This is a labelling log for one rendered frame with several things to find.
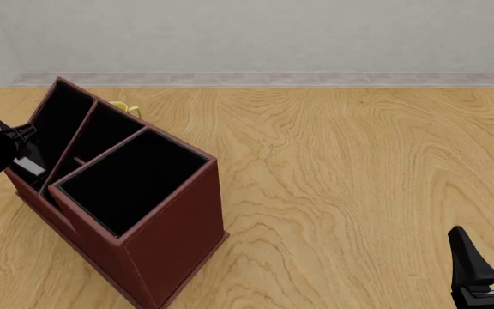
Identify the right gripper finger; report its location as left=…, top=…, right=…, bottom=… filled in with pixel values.
left=447, top=225, right=494, bottom=288

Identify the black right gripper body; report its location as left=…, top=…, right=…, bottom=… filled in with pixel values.
left=449, top=283, right=494, bottom=309

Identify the red-brown desk caddy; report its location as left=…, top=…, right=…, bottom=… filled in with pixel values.
left=3, top=76, right=231, bottom=309

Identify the small yellow object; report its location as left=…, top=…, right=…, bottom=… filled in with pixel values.
left=108, top=100, right=145, bottom=118

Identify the small grey flat plate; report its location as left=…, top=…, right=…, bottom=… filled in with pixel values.
left=11, top=155, right=47, bottom=178

